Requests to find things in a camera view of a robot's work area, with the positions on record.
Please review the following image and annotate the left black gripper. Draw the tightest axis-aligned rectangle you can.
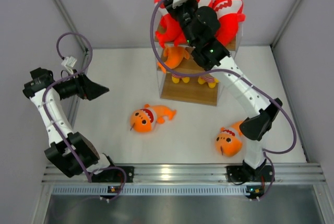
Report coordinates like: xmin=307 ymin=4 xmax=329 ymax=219
xmin=57 ymin=69 xmax=109 ymax=101

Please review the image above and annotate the red shark plush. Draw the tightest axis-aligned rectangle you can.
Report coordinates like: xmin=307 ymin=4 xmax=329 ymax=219
xmin=212 ymin=0 xmax=246 ymax=46
xmin=154 ymin=0 xmax=181 ymax=49
xmin=174 ymin=0 xmax=213 ymax=46

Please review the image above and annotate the orange shark plush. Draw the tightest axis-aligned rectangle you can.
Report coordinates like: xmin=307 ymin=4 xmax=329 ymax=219
xmin=160 ymin=46 xmax=190 ymax=69
xmin=214 ymin=121 xmax=243 ymax=157
xmin=129 ymin=104 xmax=177 ymax=133

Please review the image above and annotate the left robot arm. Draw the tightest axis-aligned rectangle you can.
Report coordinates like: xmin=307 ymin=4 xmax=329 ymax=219
xmin=23 ymin=67 xmax=118 ymax=182

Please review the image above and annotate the orange shark plush on shelf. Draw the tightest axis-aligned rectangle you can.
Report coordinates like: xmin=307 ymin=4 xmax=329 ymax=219
xmin=160 ymin=46 xmax=190 ymax=69

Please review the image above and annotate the yellow striped plush left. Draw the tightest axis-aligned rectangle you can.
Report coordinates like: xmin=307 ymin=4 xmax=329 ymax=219
xmin=171 ymin=74 xmax=190 ymax=84

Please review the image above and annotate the yellow striped plush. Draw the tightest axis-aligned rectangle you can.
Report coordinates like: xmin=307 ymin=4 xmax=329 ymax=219
xmin=171 ymin=74 xmax=190 ymax=84
xmin=197 ymin=76 xmax=219 ymax=89

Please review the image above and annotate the yellow striped plush right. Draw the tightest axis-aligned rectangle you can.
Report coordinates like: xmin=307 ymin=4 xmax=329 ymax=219
xmin=197 ymin=76 xmax=219 ymax=89

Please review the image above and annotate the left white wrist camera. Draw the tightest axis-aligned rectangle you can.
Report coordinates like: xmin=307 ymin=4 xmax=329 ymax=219
xmin=61 ymin=56 xmax=77 ymax=75

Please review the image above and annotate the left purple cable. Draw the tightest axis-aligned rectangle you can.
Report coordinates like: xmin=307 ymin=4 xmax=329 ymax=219
xmin=43 ymin=32 xmax=127 ymax=201

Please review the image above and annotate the purple cable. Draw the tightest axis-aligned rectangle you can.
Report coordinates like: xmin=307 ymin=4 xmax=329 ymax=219
xmin=150 ymin=0 xmax=297 ymax=201
xmin=43 ymin=32 xmax=127 ymax=201

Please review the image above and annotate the white wire wooden shelf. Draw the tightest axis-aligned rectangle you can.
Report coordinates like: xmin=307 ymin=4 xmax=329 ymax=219
xmin=151 ymin=0 xmax=244 ymax=107

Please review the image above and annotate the grey slotted cable duct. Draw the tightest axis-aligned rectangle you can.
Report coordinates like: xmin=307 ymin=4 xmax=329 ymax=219
xmin=52 ymin=184 xmax=260 ymax=196

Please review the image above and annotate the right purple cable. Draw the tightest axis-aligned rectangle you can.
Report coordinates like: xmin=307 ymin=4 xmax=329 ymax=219
xmin=150 ymin=0 xmax=297 ymax=201

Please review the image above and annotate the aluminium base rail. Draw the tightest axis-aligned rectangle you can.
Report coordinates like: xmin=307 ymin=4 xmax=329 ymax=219
xmin=42 ymin=163 xmax=326 ymax=185

